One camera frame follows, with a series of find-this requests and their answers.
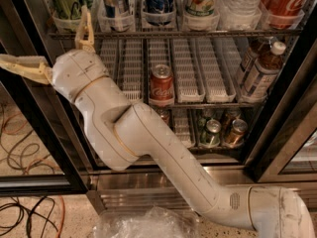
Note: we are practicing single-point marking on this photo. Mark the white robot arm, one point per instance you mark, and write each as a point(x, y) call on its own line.
point(121, 131)

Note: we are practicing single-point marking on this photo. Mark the red coke can middle shelf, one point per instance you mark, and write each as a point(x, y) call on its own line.
point(161, 82)

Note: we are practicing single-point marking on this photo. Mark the tea bottle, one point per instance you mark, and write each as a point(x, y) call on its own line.
point(264, 71)
point(253, 51)

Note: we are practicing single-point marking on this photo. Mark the fridge glass door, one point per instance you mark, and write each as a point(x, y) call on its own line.
point(25, 31)
point(288, 119)

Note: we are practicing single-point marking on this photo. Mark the right front tea bottle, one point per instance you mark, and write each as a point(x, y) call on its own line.
point(264, 71)

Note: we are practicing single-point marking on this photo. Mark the middle wire shelf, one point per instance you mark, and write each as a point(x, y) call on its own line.
point(204, 105)

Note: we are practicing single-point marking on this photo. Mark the clear plastic bin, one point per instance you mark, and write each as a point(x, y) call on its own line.
point(156, 222)

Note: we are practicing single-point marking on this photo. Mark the green can bottom front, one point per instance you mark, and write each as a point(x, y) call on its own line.
point(210, 135)

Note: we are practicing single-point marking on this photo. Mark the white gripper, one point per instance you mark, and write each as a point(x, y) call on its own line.
point(77, 72)

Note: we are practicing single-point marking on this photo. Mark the bronze can bottom front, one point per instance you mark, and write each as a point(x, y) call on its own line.
point(237, 132)

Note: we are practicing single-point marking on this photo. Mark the red coca-cola can top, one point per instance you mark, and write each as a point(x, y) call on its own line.
point(281, 14)

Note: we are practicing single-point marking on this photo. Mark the fridge right glass door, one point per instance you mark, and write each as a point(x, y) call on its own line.
point(288, 119)

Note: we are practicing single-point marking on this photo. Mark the top wire shelf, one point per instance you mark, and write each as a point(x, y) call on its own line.
point(189, 35)

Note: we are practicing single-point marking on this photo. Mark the wire shelf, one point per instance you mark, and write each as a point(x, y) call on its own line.
point(189, 35)
point(204, 105)

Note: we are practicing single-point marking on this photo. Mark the right rear tea bottle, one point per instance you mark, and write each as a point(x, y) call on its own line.
point(253, 51)

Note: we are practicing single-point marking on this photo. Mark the stainless fridge base grille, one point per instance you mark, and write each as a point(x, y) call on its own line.
point(144, 188)

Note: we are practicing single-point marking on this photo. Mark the fridge left glass door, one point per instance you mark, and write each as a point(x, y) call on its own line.
point(25, 31)

